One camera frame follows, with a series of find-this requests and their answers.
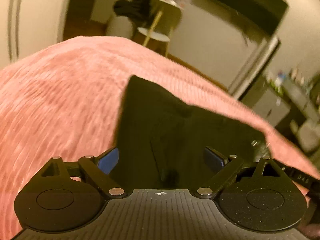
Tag black pants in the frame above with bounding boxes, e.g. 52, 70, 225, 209
110, 76, 266, 190

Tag grey cabinet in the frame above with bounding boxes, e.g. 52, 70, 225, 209
240, 76, 291, 127

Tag pink ribbed bedspread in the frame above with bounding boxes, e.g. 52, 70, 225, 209
1, 36, 319, 239

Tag white fluffy chair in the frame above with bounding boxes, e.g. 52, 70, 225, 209
290, 119, 319, 153

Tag grey vanity desk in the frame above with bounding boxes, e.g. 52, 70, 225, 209
282, 78, 319, 122

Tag white round hamper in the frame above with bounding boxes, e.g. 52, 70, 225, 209
105, 14, 135, 40

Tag white round side table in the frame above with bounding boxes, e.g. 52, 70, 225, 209
137, 0, 183, 57

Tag black clothes pile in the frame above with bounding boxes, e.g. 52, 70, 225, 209
113, 0, 151, 21

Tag white wardrobe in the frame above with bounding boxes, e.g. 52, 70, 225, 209
1, 0, 70, 68

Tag wall mounted black television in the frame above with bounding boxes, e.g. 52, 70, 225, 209
199, 0, 290, 36

